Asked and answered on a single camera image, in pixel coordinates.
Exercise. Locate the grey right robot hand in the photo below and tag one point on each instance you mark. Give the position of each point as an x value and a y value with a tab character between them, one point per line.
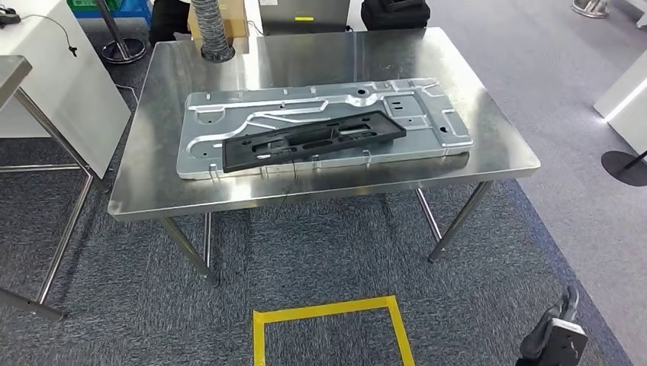
548	328

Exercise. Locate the black plastic plate frame part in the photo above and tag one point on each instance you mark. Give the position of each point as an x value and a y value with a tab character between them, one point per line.
313	139

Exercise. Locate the stainless steel workbench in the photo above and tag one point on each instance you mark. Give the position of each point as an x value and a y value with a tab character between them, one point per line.
161	151

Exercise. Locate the black pole stand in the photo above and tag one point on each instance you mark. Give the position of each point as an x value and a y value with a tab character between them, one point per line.
624	169

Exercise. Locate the yellow floor tape square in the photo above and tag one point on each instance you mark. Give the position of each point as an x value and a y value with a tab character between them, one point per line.
323	309

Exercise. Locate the white plinth box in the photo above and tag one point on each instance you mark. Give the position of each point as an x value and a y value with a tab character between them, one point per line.
624	106

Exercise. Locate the chrome stanchion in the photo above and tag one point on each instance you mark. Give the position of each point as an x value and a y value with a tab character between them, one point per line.
590	7
121	48

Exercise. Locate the black bag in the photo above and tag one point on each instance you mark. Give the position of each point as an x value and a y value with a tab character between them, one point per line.
394	14

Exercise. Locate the stamped grey metal panel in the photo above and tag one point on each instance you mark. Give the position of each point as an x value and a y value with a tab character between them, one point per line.
212	131

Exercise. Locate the grey laptop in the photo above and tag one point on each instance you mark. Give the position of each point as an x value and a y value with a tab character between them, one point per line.
303	15

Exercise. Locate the brown cardboard box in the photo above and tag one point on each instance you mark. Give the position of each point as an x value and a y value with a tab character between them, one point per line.
237	25

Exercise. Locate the blue plastic crate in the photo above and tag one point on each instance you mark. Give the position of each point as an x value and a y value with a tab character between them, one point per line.
134	9

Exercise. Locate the white box panel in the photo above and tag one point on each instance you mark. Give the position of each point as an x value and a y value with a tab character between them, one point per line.
65	96

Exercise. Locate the green plastic crate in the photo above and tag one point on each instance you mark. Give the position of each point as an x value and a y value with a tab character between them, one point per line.
91	4

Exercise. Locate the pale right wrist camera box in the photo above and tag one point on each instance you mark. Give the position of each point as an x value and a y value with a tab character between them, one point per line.
563	343

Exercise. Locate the steel frame side table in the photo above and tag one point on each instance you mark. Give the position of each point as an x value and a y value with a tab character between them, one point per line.
55	237

